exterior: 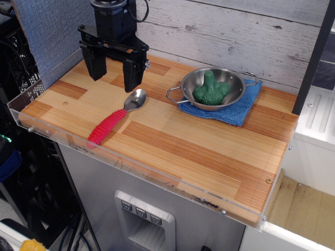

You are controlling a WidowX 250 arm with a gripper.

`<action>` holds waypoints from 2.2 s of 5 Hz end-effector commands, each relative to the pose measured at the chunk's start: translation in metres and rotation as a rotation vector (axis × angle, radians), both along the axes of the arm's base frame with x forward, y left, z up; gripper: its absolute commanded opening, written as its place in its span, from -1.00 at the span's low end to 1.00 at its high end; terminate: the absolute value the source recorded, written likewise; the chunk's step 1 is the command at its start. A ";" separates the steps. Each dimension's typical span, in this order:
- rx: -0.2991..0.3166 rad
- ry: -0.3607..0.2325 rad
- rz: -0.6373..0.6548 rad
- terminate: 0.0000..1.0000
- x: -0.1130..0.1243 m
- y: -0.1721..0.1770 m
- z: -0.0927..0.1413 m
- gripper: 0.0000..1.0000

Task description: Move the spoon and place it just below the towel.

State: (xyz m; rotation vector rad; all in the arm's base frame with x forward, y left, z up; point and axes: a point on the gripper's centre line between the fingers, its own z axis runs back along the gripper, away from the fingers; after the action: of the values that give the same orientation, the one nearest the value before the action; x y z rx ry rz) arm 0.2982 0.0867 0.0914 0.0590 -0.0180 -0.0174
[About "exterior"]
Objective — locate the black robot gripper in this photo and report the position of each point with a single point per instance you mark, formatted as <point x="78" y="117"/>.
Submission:
<point x="114" y="36"/>

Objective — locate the red handled metal spoon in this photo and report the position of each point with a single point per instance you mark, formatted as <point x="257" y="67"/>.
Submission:
<point x="134" y="101"/>

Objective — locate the blue fabric panel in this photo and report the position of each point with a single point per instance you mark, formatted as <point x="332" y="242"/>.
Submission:
<point x="51" y="31"/>

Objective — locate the green toy broccoli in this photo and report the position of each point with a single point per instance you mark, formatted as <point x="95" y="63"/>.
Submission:
<point x="211" y="92"/>

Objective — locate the clear acrylic table guard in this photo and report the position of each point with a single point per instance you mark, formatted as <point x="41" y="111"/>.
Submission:
<point x="228" y="169"/>

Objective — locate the toy fridge water dispenser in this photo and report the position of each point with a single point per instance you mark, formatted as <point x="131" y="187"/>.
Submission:
<point x="145" y="226"/>

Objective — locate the white toy sink counter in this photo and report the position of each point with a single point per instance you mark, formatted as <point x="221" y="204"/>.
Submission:
<point x="309" y="159"/>

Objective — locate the steel bowl with handles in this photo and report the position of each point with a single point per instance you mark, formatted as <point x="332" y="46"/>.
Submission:
<point x="238" y="82"/>

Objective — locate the black vertical post right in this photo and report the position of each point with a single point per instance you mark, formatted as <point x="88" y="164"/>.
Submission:
<point x="315" y="58"/>

